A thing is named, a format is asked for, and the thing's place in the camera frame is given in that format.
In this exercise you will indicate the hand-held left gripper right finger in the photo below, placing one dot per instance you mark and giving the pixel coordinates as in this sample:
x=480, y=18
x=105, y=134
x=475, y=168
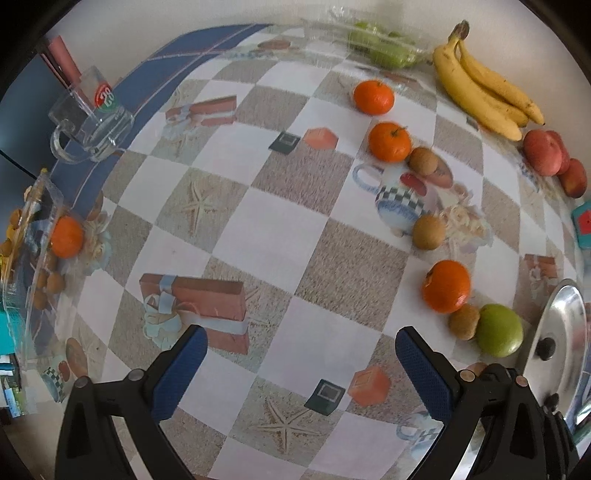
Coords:
x=425, y=374

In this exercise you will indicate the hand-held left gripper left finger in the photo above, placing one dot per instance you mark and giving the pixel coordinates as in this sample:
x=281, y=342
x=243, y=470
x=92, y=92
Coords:
x=184, y=369

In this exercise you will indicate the brown kiwi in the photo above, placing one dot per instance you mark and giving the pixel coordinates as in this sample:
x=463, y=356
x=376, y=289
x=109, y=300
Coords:
x=423, y=160
x=464, y=321
x=429, y=232

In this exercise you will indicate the green apple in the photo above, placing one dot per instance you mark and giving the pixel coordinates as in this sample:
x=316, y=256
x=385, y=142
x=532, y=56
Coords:
x=499, y=330

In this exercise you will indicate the steel basin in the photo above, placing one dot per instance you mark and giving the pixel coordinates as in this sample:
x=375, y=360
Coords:
x=561, y=318

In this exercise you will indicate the orange mandarin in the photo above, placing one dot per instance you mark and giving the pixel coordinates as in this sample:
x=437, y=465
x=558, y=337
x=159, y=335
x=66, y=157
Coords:
x=66, y=237
x=390, y=141
x=374, y=97
x=446, y=286

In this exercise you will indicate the pile of small brown fruits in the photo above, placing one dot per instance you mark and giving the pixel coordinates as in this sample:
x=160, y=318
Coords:
x=55, y=282

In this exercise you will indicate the bunch of green fruits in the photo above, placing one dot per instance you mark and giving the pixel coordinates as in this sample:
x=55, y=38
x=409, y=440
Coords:
x=388, y=53

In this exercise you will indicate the checkered printed tablecloth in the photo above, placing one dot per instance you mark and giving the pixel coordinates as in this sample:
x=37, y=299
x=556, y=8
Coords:
x=277, y=221

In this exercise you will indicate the green printed carton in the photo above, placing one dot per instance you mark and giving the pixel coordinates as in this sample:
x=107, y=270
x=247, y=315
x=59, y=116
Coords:
x=11, y=392

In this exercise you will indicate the teal packet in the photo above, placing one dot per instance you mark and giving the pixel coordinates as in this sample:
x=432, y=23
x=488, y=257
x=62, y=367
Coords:
x=8, y=327

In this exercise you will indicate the teal plastic box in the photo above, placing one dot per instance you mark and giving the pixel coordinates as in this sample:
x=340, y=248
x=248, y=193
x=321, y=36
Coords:
x=582, y=224

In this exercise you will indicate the clear plastic tray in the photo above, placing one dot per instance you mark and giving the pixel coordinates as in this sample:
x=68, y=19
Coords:
x=41, y=198

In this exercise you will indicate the clear glass mug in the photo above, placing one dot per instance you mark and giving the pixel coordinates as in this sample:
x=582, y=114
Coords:
x=104, y=124

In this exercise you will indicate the yellow banana bunch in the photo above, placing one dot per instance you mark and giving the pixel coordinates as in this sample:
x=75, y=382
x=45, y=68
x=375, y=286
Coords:
x=466, y=92

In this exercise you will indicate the pink roll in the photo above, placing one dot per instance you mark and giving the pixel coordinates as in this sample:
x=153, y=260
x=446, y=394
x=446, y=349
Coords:
x=62, y=55

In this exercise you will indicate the clear plastic fruit wrapper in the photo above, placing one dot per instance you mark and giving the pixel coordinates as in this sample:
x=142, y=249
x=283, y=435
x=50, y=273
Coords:
x=332, y=32

